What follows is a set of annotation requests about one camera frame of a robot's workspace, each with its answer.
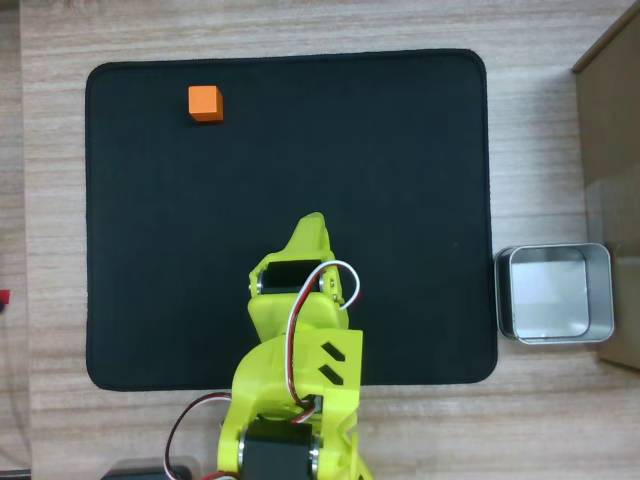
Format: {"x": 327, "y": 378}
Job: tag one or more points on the small red object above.
{"x": 4, "y": 299}

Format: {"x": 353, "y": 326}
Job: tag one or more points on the yellow-green gripper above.
{"x": 272, "y": 315}

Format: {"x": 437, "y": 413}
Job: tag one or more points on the black flat device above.
{"x": 140, "y": 471}

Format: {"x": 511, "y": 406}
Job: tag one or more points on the yellow-green robot arm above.
{"x": 265, "y": 370}

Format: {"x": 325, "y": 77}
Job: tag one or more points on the brown cardboard box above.
{"x": 612, "y": 150}

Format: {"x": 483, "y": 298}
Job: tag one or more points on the orange cube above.
{"x": 204, "y": 102}

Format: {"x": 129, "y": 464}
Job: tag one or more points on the black fabric desk mat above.
{"x": 200, "y": 250}

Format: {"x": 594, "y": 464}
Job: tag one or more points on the rectangular metal tin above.
{"x": 550, "y": 295}

